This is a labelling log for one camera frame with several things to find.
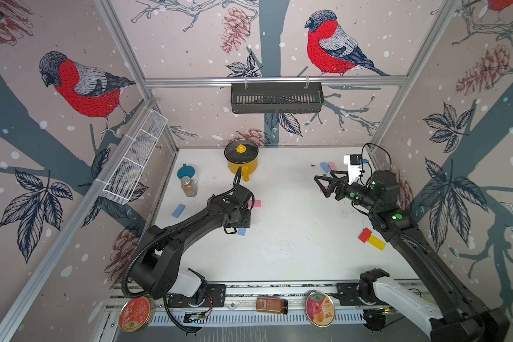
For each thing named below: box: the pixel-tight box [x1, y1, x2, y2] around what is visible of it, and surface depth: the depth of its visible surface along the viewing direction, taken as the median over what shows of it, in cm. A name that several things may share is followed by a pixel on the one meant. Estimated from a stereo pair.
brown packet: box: [255, 296, 289, 315], surface depth 70 cm
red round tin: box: [118, 295, 155, 333], surface depth 69 cm
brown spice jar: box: [180, 175, 199, 198], surface depth 98 cm
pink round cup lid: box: [304, 291, 336, 329], surface depth 70 cm
